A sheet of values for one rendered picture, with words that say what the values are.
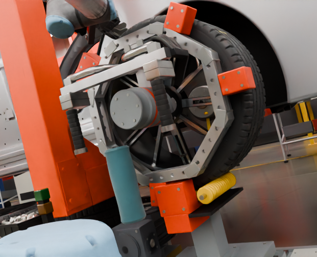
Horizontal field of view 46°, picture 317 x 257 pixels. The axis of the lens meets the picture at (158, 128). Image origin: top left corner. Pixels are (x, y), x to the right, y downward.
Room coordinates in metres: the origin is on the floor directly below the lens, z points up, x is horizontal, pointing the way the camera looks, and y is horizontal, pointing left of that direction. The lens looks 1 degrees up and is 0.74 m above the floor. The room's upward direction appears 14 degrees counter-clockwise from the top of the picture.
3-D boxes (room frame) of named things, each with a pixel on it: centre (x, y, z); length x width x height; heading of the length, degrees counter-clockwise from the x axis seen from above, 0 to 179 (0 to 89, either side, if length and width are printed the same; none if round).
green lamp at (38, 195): (1.34, 0.46, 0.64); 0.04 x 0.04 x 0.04; 59
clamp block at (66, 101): (1.24, 0.25, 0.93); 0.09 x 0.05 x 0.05; 149
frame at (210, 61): (1.33, 0.00, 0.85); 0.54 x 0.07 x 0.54; 59
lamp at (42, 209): (1.34, 0.46, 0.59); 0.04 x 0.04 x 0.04; 59
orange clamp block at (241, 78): (1.17, -0.28, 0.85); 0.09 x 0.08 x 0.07; 59
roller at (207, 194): (1.35, -0.16, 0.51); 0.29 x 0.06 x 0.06; 149
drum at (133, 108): (1.27, 0.03, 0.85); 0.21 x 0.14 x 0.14; 149
